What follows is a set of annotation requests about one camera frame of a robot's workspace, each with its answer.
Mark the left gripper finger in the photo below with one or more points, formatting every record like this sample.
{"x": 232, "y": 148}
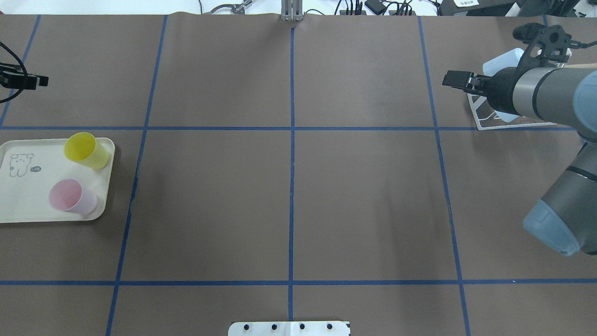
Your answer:
{"x": 17, "y": 80}

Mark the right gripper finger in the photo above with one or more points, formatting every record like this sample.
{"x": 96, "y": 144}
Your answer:
{"x": 469, "y": 82}

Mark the white mounting plate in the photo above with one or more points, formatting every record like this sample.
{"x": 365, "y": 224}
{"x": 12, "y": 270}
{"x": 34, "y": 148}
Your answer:
{"x": 290, "y": 328}

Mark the cream plastic tray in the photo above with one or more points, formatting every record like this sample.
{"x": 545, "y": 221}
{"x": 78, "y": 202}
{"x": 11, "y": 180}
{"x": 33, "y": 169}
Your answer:
{"x": 29, "y": 170}

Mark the blue plastic cup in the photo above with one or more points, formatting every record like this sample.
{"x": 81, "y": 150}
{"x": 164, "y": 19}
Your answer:
{"x": 506, "y": 60}

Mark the pink plastic cup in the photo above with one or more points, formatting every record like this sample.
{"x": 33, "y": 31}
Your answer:
{"x": 70, "y": 196}

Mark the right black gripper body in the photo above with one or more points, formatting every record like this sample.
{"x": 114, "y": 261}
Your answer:
{"x": 502, "y": 91}

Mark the white wire cup rack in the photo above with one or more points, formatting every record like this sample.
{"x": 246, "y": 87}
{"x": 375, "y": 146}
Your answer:
{"x": 485, "y": 118}

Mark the yellow plastic cup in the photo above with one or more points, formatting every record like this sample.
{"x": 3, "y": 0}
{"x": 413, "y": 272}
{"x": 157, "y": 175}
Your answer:
{"x": 85, "y": 149}

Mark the aluminium frame post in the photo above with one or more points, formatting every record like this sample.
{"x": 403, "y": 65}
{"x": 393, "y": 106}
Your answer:
{"x": 292, "y": 10}

